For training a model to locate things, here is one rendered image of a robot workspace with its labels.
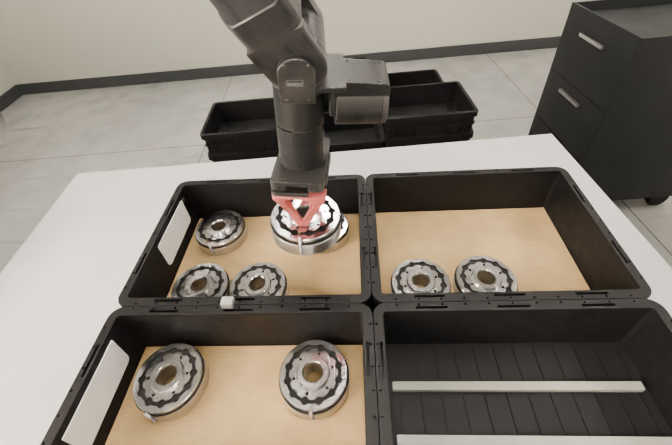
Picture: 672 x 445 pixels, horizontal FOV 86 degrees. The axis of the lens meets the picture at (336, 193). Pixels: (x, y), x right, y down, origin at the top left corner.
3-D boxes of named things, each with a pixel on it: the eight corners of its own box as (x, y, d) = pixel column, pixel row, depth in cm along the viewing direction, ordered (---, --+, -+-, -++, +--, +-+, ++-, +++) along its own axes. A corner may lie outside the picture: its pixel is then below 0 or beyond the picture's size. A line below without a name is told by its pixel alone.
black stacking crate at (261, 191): (146, 341, 64) (116, 307, 57) (198, 219, 86) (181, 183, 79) (371, 339, 62) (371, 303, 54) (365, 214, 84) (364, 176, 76)
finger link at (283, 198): (329, 203, 55) (330, 152, 49) (325, 239, 49) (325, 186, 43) (284, 200, 55) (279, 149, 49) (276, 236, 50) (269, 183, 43)
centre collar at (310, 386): (295, 391, 52) (294, 390, 51) (298, 356, 55) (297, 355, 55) (329, 391, 51) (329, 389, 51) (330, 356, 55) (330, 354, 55)
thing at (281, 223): (264, 240, 50) (263, 237, 50) (278, 192, 58) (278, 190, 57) (337, 244, 49) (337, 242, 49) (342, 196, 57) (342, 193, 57)
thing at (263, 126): (227, 210, 185) (198, 136, 155) (236, 173, 208) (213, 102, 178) (305, 203, 185) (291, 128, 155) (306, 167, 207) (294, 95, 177)
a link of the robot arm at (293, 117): (272, 61, 41) (269, 83, 37) (333, 60, 41) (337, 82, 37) (277, 115, 45) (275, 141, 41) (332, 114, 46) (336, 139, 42)
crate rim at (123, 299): (120, 314, 58) (113, 306, 56) (183, 189, 80) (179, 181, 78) (372, 310, 55) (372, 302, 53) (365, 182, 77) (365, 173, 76)
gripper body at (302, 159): (330, 148, 51) (330, 100, 46) (324, 196, 44) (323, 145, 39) (284, 146, 52) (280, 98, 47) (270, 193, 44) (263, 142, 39)
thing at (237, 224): (188, 246, 74) (187, 244, 74) (206, 211, 81) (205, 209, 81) (235, 248, 73) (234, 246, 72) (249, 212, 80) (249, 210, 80)
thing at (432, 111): (384, 197, 184) (385, 119, 154) (376, 161, 207) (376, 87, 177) (462, 190, 184) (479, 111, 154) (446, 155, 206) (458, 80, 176)
